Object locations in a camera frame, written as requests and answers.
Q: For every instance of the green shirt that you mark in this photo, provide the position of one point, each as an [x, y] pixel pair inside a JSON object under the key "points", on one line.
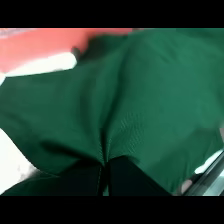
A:
{"points": [[133, 100]]}

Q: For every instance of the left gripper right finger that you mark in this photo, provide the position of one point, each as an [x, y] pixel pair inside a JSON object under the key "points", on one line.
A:
{"points": [[131, 181]]}

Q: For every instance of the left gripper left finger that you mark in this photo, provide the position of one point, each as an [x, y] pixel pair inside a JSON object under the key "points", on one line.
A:
{"points": [[87, 181]]}

